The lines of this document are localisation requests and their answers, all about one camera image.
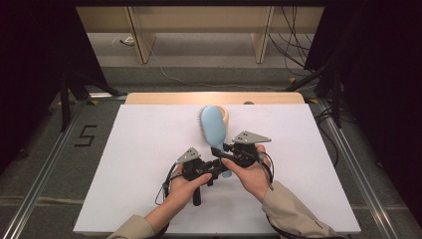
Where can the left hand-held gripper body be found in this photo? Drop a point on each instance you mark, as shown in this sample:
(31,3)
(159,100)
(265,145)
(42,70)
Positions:
(189,156)

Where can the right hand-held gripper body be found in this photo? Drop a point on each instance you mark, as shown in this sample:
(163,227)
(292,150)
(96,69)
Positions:
(249,137)

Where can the light blue hairbrush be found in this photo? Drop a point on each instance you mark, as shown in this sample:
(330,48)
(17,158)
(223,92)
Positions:
(214,126)

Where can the person's left hand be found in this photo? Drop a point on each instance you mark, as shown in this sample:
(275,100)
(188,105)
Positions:
(180,192)

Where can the person's right hand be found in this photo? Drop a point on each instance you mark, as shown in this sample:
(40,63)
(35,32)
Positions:
(253,179)

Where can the white table cover board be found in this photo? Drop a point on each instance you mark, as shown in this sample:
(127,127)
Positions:
(139,149)

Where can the light wooden table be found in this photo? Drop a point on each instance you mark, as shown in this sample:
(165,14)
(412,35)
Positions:
(166,98)

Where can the black metal stand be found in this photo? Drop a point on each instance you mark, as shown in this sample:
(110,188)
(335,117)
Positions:
(64,103)
(336,106)

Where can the round floor outlet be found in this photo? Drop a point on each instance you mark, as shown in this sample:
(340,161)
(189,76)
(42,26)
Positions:
(126,41)

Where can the dark curtain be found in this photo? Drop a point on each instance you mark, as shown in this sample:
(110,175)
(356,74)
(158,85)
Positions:
(381,83)
(33,66)

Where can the aluminium floor rail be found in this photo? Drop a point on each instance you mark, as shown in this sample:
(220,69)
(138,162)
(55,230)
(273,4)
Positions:
(33,196)
(365,186)

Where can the beige wooden desk frame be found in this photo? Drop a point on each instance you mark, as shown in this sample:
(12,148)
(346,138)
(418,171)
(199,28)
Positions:
(199,20)

